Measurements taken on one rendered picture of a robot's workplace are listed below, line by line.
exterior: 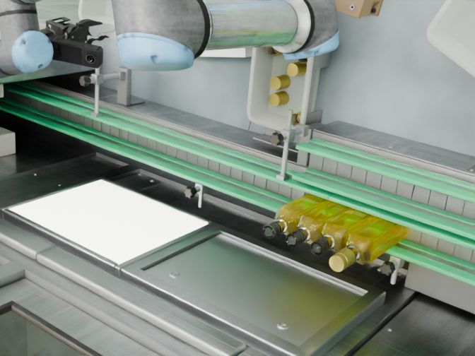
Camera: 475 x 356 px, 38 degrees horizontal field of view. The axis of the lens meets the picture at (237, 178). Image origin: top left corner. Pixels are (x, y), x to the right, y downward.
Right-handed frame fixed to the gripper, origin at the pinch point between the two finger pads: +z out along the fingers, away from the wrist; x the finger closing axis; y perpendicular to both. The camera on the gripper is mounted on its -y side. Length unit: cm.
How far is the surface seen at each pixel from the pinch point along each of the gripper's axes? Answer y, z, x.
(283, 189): -42, 18, 32
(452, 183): -82, 19, 11
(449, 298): -89, 18, 37
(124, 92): 17.7, 20.5, 28.7
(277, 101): -30.7, 27.6, 14.9
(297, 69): -34.1, 29.0, 5.3
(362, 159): -62, 17, 14
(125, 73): 18.4, 21.3, 23.2
